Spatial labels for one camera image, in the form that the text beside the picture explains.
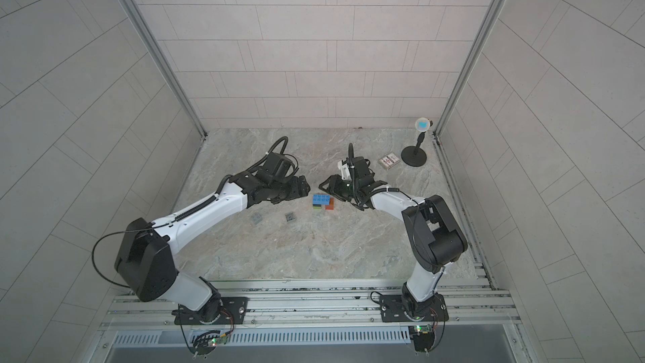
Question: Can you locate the light blue long lego brick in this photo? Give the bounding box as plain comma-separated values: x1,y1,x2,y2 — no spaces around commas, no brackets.
312,194,331,207

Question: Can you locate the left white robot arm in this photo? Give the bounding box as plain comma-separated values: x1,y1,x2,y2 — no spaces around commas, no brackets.
114,152,310,324

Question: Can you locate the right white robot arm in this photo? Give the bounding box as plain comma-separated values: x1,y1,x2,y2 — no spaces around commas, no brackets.
318,156,468,322

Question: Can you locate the black stand with round disc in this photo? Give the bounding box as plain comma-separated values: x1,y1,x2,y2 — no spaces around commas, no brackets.
401,117,433,167

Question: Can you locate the right circuit board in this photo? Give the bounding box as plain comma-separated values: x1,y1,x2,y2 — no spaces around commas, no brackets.
408,325,439,354

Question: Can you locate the circuit board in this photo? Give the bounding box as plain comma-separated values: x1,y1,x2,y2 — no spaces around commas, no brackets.
191,330,231,357
408,325,439,354

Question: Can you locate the left circuit board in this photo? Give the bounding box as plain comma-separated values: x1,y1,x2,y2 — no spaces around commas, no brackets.
191,330,231,357

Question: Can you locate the aluminium rail frame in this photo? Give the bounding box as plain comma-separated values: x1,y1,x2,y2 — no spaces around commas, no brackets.
100,278,521,331

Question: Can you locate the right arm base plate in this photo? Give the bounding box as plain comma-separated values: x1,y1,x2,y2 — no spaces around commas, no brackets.
379,293,449,324

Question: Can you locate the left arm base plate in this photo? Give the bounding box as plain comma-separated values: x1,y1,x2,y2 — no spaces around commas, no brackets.
172,297,250,325

